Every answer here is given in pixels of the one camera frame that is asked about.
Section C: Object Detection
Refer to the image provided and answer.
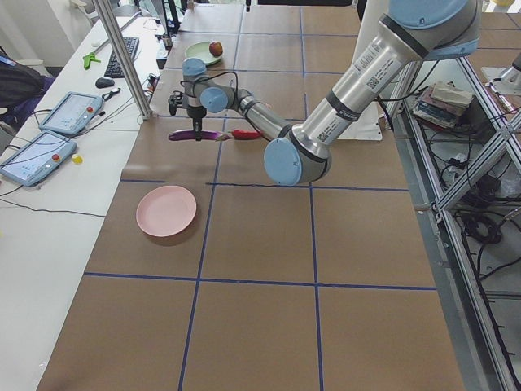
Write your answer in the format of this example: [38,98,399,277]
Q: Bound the yellow small object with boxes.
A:
[72,154,83,165]

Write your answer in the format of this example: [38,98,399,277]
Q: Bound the far teach pendant tablet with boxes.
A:
[38,91,103,136]

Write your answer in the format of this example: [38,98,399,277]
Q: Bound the red green pomegranate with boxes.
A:
[208,41,224,57]

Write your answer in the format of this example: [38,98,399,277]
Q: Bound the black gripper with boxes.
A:
[186,94,206,141]

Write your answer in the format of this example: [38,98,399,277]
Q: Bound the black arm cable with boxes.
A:
[180,70,239,103]

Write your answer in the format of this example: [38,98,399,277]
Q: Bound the aluminium frame rail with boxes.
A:
[402,56,521,391]

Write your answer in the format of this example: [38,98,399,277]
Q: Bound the black computer mouse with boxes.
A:
[95,77,115,89]

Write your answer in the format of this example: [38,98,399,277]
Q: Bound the green plate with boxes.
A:
[185,42,223,65]

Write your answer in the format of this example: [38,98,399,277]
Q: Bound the purple eggplant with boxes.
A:
[168,129,232,142]

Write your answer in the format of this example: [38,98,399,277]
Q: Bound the pink plate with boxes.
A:
[135,186,197,238]

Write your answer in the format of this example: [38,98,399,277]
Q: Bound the teach pendant tablet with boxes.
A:
[1,130,77,187]
[38,91,103,136]

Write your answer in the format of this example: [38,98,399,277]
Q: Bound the person in dark clothes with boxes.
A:
[1,48,55,130]

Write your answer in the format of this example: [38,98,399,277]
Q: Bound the stack of books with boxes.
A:
[412,81,474,129]

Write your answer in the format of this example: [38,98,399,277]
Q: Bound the black keyboard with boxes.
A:
[103,37,140,79]

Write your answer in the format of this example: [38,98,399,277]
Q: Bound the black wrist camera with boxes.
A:
[168,90,184,116]

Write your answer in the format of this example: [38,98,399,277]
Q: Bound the red chili pepper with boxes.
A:
[230,129,261,141]

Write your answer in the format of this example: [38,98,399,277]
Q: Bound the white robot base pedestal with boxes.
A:
[337,0,412,142]

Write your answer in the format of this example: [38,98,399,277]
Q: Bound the green plastic clamp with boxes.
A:
[82,52,101,70]

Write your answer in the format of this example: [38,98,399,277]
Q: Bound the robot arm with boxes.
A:
[182,1,482,186]

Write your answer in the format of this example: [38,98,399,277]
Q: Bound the aluminium frame post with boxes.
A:
[93,0,152,121]

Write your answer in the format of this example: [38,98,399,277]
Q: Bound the bundle of black cables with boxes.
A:
[427,121,521,286]

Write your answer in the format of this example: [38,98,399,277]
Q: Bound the near teach pendant tablet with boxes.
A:
[1,130,77,187]

